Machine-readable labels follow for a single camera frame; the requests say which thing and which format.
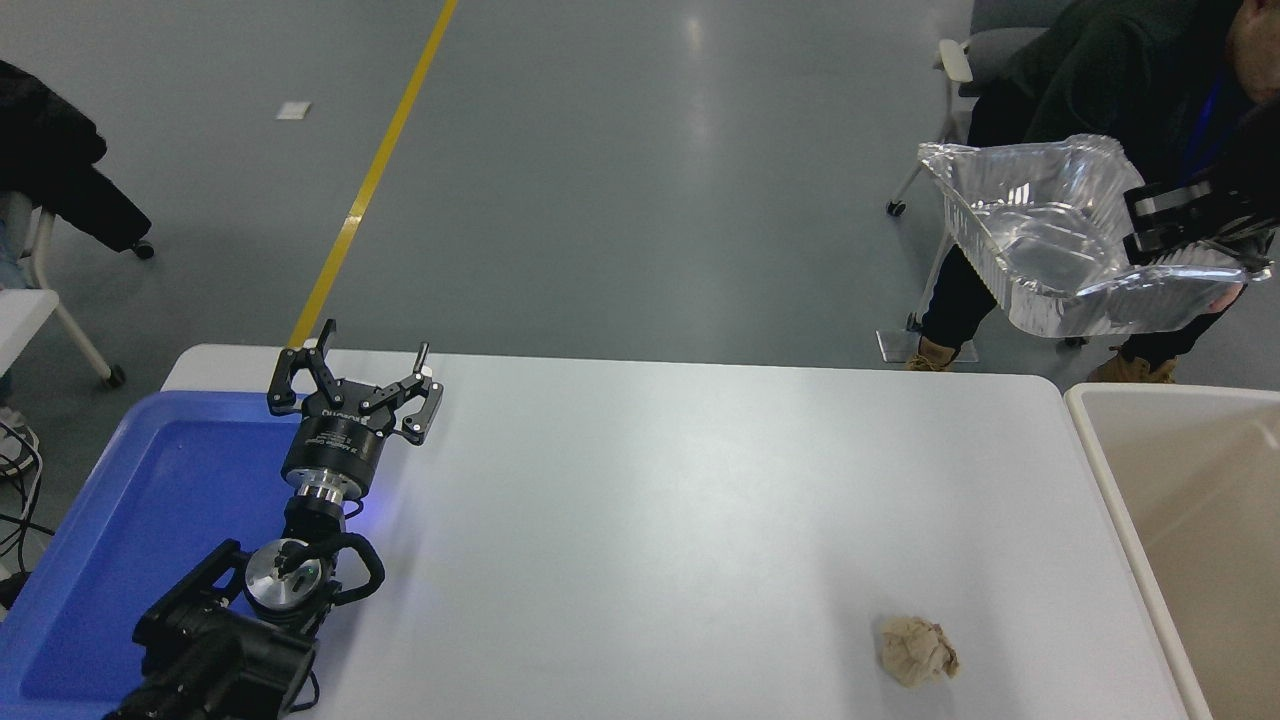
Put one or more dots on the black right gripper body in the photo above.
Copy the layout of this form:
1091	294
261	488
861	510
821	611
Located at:
1255	160

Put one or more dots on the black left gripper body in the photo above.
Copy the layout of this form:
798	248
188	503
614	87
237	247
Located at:
335	445

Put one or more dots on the silver foil tray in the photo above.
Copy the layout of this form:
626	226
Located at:
1040	240

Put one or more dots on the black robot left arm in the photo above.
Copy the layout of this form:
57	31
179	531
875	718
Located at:
220	650

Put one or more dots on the blue plastic tray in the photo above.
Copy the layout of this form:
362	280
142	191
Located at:
130	500

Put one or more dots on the large pale bin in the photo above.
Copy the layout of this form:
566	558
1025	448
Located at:
1200	520

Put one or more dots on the white grey wheeled chair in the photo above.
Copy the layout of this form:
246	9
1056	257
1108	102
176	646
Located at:
955	60

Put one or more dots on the small white side table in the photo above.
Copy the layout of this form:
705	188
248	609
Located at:
22	325

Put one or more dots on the crumpled tan paper ball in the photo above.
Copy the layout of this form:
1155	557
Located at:
915	652

